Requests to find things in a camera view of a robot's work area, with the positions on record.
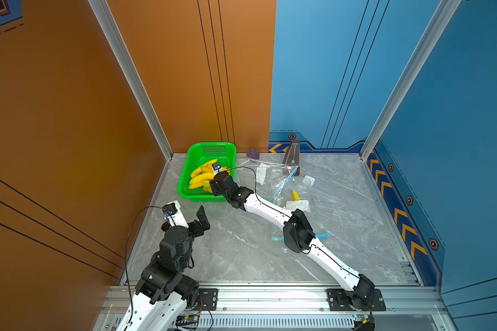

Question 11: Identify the yellow banana bunch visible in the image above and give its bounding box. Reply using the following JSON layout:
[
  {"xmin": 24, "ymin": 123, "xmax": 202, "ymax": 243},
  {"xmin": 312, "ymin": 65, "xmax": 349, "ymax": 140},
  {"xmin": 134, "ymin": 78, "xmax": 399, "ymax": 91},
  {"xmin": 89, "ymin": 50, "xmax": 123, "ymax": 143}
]
[
  {"xmin": 188, "ymin": 159, "xmax": 230, "ymax": 193},
  {"xmin": 292, "ymin": 190, "xmax": 301, "ymax": 201}
]

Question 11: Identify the clear zip-top bag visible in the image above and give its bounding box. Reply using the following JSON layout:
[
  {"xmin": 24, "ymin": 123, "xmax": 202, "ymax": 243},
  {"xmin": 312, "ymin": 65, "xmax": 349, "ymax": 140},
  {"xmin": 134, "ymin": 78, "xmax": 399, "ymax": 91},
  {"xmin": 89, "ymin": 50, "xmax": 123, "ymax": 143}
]
[
  {"xmin": 233, "ymin": 160, "xmax": 294, "ymax": 205},
  {"xmin": 271, "ymin": 173, "xmax": 345, "ymax": 241}
]

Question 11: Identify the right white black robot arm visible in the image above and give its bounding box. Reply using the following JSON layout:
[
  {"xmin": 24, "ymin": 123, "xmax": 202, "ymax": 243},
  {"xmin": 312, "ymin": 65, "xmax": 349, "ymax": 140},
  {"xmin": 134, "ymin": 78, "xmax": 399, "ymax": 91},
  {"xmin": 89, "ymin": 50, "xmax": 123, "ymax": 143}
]
[{"xmin": 210, "ymin": 170, "xmax": 375, "ymax": 311}]

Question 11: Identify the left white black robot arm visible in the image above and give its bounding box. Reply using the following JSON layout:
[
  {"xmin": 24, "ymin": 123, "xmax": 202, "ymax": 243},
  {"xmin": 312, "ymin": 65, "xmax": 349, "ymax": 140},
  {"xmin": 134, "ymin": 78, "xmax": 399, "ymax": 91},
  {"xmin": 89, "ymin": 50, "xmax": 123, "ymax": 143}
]
[{"xmin": 117, "ymin": 201, "xmax": 211, "ymax": 330}]

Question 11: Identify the green plastic basket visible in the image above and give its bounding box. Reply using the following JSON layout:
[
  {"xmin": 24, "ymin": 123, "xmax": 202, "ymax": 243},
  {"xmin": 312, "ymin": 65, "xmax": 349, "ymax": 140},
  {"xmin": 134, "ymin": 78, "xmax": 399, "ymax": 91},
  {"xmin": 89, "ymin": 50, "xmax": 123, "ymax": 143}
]
[{"xmin": 178, "ymin": 142, "xmax": 237, "ymax": 202}]

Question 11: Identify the purple cube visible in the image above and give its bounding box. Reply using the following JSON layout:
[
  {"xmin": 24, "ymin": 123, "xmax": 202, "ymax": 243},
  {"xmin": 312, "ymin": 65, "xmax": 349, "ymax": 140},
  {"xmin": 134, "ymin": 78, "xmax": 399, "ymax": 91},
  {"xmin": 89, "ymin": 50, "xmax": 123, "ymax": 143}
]
[{"xmin": 247, "ymin": 148, "xmax": 260, "ymax": 160}]

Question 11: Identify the green circuit board left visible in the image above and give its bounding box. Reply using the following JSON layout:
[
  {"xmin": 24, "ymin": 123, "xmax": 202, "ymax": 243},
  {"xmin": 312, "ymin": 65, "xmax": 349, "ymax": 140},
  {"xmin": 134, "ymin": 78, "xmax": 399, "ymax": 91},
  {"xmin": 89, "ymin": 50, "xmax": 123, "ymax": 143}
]
[{"xmin": 175, "ymin": 314, "xmax": 200, "ymax": 330}]

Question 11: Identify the green circuit board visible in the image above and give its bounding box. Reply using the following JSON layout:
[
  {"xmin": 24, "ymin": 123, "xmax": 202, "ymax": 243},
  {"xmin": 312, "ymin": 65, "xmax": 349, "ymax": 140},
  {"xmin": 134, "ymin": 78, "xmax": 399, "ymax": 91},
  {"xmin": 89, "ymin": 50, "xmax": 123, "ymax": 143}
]
[
  {"xmin": 175, "ymin": 314, "xmax": 200, "ymax": 330},
  {"xmin": 352, "ymin": 314, "xmax": 376, "ymax": 331}
]

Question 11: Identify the brown wooden metronome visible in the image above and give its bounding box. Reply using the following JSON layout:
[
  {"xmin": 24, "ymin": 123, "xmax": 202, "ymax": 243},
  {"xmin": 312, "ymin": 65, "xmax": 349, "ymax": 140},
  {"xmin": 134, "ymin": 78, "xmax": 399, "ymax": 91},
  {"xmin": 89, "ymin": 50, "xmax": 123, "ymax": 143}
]
[{"xmin": 282, "ymin": 141, "xmax": 300, "ymax": 177}]

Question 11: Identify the small white object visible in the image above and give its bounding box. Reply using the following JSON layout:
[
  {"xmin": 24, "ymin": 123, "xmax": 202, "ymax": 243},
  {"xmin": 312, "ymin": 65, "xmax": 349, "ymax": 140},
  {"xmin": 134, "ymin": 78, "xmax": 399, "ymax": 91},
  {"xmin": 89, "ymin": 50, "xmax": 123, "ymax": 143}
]
[{"xmin": 302, "ymin": 175, "xmax": 316, "ymax": 187}]

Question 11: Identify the green circuit board right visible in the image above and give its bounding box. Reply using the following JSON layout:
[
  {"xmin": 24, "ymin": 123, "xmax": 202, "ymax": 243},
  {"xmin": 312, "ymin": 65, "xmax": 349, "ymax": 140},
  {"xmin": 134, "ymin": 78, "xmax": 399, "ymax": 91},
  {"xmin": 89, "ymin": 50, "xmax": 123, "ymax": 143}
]
[{"xmin": 352, "ymin": 314, "xmax": 376, "ymax": 331}]

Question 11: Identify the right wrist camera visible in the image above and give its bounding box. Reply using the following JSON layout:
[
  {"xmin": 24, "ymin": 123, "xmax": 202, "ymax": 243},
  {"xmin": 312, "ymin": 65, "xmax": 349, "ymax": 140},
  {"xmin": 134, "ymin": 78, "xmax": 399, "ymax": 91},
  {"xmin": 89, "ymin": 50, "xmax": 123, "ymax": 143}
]
[{"xmin": 211, "ymin": 162, "xmax": 224, "ymax": 175}]

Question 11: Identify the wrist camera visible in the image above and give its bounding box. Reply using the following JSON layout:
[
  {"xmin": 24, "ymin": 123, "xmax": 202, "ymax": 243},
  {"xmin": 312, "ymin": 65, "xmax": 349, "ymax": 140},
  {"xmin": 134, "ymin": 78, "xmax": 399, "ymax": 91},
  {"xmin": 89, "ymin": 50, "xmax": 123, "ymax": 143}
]
[
  {"xmin": 162, "ymin": 200, "xmax": 189, "ymax": 230},
  {"xmin": 211, "ymin": 162, "xmax": 224, "ymax": 175}
]

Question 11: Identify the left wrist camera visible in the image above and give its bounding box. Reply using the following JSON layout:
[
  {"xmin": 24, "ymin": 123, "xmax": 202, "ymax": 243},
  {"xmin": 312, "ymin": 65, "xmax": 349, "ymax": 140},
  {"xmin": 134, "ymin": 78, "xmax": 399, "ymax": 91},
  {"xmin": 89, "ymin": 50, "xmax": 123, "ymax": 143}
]
[{"xmin": 162, "ymin": 200, "xmax": 189, "ymax": 230}]

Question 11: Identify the aluminium rail base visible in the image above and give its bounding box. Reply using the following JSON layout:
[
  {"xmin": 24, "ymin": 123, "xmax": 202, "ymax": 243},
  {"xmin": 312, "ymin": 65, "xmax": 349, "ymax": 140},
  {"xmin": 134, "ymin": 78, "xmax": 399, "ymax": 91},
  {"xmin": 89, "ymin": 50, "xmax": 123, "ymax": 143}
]
[{"xmin": 92, "ymin": 281, "xmax": 444, "ymax": 331}]

